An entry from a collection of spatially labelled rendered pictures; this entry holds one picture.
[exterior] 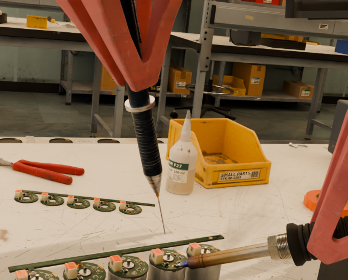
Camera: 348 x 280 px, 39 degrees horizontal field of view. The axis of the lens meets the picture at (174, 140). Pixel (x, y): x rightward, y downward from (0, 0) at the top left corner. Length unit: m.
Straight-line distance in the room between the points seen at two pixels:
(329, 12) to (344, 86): 5.89
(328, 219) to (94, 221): 0.29
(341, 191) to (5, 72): 4.52
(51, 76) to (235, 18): 2.36
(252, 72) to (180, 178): 4.36
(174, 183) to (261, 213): 0.11
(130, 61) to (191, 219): 0.32
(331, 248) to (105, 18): 0.17
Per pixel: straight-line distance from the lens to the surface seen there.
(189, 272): 0.34
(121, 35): 0.23
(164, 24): 0.24
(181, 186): 0.59
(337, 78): 6.05
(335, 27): 3.21
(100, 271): 0.31
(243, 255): 0.30
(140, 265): 0.32
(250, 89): 4.96
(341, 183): 0.26
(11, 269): 0.31
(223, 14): 2.81
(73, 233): 0.49
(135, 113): 0.26
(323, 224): 0.28
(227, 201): 0.60
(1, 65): 4.71
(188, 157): 0.58
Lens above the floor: 0.97
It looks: 16 degrees down
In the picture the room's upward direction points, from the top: 7 degrees clockwise
